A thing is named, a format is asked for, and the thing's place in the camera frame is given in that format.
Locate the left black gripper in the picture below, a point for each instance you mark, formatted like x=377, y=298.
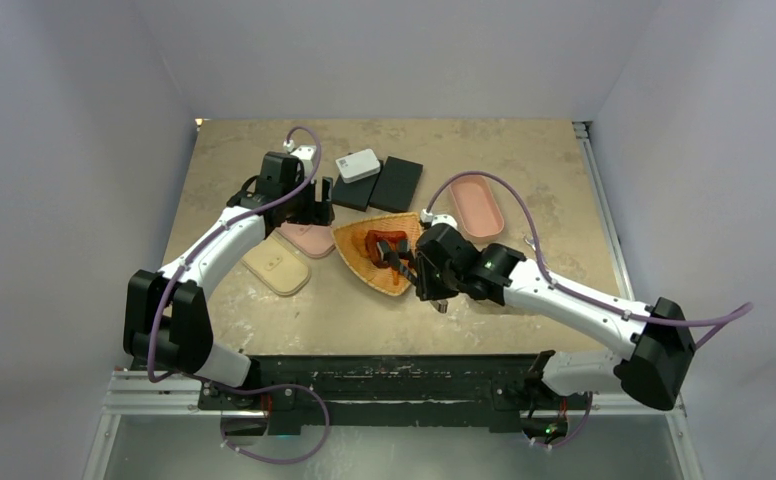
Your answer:
x=317, y=212

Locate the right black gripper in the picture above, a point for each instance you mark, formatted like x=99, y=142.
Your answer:
x=426, y=286

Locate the woven bamboo basket tray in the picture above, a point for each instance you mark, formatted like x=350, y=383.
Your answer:
x=349, y=241

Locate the black metal tongs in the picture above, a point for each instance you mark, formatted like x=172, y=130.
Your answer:
x=399, y=258

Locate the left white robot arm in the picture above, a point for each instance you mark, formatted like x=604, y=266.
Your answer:
x=167, y=321

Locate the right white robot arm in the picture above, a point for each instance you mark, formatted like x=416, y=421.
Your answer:
x=647, y=349

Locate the pink lunch box lid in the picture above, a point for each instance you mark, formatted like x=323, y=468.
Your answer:
x=314, y=241

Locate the left black box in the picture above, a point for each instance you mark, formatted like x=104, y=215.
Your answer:
x=355, y=195

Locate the black box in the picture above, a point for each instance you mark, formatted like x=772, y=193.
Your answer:
x=355, y=195
x=396, y=185

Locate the white small device box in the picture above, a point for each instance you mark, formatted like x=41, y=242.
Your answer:
x=358, y=165

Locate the pink lunch box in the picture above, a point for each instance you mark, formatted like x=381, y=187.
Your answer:
x=477, y=210

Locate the beige lunch box lid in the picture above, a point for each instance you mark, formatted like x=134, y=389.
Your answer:
x=277, y=266

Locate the right black box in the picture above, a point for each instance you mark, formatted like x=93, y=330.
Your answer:
x=396, y=185

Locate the red sausage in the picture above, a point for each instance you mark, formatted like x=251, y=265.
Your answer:
x=391, y=237

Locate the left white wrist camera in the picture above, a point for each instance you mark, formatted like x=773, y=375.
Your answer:
x=305, y=153

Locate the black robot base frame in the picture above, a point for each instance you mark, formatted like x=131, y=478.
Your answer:
x=501, y=393

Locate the right aluminium rail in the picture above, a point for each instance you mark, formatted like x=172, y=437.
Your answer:
x=582, y=135

